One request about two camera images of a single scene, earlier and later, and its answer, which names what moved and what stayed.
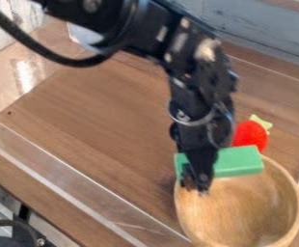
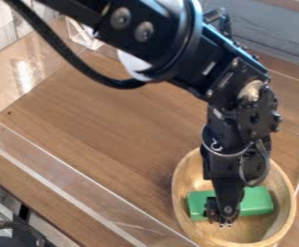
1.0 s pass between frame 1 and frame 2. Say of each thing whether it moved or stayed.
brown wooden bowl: stayed
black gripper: moved
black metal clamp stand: stayed
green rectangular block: moved
